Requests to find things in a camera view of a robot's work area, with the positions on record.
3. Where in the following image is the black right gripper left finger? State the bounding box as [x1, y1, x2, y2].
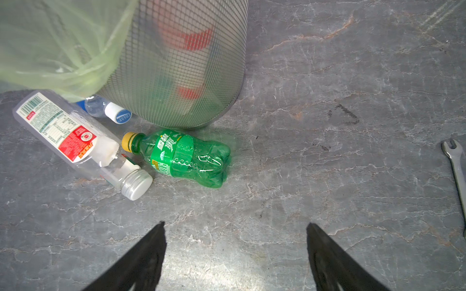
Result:
[85, 221, 167, 291]

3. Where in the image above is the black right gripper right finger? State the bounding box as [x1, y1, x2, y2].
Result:
[307, 223, 388, 291]

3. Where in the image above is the clear bottle red cap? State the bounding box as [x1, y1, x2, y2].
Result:
[157, 15, 214, 101]

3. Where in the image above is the grey mesh waste bin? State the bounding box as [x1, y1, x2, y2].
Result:
[100, 1, 249, 129]

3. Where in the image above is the green bin liner bag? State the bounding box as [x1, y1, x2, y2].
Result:
[1, 1, 139, 102]

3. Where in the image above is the small green plastic bottle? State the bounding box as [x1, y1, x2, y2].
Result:
[121, 129, 231, 189]

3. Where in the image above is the square bottle red green label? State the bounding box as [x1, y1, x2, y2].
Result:
[13, 90, 153, 201]

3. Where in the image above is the clear bottle blue label white cap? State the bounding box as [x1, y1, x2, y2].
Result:
[76, 95, 132, 124]

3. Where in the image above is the silver open-end wrench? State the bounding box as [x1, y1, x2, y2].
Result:
[441, 139, 466, 221]

